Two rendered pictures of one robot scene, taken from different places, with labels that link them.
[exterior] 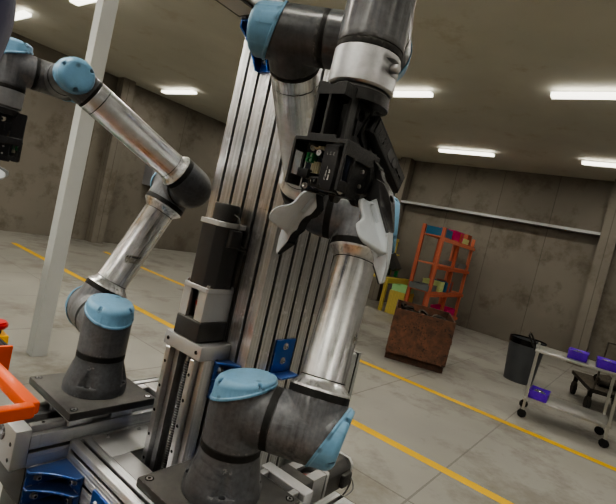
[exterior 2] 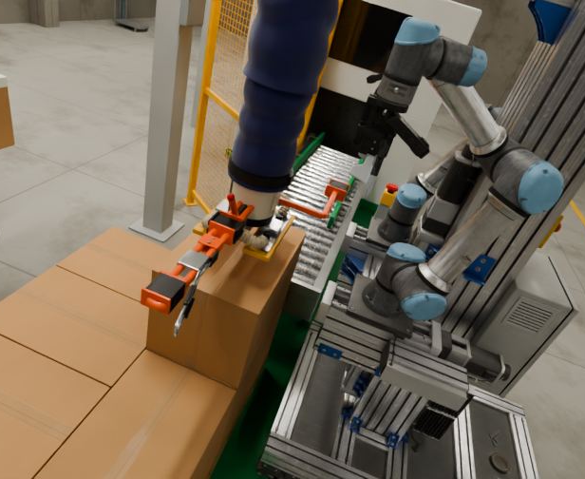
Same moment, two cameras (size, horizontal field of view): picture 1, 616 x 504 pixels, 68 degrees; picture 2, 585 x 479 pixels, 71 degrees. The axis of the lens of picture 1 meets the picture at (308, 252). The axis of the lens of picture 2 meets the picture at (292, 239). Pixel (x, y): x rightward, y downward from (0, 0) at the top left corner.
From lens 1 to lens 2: 82 cm
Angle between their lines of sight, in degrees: 64
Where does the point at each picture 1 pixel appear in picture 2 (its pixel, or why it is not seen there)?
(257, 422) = (391, 272)
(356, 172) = (369, 142)
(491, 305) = not seen: outside the picture
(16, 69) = not seen: hidden behind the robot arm
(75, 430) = (371, 249)
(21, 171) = not seen: hidden behind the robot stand
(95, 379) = (388, 229)
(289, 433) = (399, 284)
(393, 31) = (396, 69)
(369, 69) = (382, 90)
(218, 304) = (443, 211)
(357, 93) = (376, 102)
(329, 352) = (441, 256)
